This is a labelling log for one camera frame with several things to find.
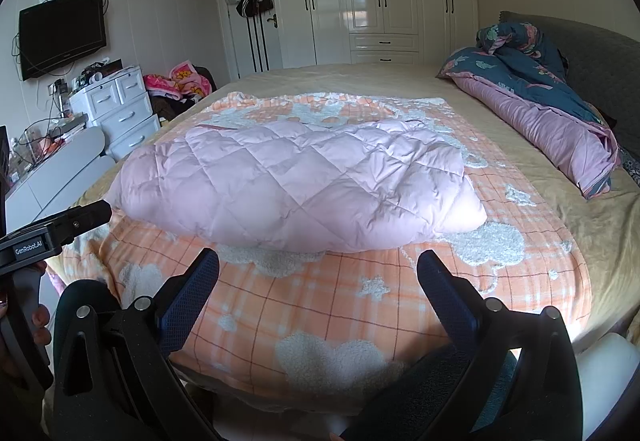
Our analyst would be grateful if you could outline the white room door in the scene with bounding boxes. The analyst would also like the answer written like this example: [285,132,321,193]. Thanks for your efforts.
[214,0,284,80]

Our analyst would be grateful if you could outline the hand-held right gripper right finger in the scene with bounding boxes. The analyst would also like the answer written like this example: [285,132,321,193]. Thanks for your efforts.
[415,249,583,441]

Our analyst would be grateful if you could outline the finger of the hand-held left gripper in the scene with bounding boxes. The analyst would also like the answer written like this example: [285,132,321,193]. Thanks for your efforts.
[55,200,113,244]

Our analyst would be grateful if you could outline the pink printed cartoon blanket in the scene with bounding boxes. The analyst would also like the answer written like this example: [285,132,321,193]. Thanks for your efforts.
[143,58,212,100]

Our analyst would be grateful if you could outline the white plastic drawer unit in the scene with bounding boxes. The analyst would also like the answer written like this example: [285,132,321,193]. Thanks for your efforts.
[69,65,161,162]

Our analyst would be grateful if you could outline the person's dark pants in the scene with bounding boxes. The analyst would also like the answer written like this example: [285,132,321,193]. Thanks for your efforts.
[50,280,523,441]

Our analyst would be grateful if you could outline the pink quilted jacket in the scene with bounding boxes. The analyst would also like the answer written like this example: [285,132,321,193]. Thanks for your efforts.
[107,118,489,255]

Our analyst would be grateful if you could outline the grey upholstered headboard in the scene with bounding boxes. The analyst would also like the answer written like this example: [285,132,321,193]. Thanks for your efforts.
[499,10,640,157]

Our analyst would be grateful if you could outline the blue floral pink duvet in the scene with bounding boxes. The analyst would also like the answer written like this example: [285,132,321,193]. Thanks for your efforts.
[436,21,624,201]

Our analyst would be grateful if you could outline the dark patterned pillow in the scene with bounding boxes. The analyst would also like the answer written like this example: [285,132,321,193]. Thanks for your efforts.
[619,145,640,188]

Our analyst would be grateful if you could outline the bed with beige sheet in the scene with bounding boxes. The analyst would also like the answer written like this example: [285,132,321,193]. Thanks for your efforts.
[50,62,640,353]

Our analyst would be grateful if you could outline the white curved desk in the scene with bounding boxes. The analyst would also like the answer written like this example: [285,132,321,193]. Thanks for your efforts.
[4,127,106,223]

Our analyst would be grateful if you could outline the orange plaid fleece blanket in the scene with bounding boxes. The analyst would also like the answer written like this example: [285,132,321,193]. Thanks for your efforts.
[65,91,594,403]

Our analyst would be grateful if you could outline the desk clutter pile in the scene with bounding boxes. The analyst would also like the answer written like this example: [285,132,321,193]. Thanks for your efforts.
[10,86,87,163]

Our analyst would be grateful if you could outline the black wall television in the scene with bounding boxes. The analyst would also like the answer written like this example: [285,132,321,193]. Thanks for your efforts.
[18,0,108,82]

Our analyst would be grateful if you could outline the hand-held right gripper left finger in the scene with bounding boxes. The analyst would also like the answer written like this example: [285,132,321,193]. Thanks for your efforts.
[52,247,221,441]

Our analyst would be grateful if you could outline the person's left hand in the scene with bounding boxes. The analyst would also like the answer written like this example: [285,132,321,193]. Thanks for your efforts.
[30,306,54,348]

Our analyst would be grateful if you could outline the dark clothes pile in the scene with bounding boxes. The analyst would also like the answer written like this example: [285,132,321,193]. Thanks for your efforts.
[150,66,217,123]

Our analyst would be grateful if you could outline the white rounded object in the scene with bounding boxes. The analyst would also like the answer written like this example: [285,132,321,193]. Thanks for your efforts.
[570,333,640,441]

